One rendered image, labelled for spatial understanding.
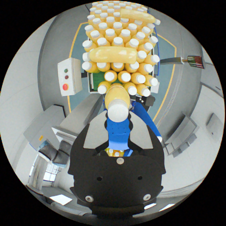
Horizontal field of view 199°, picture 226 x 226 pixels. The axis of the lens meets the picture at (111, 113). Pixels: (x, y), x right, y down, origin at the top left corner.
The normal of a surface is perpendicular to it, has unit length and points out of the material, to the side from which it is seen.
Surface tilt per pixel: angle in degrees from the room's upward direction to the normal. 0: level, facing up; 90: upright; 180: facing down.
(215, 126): 90
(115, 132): 90
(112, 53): 11
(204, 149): 90
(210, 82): 90
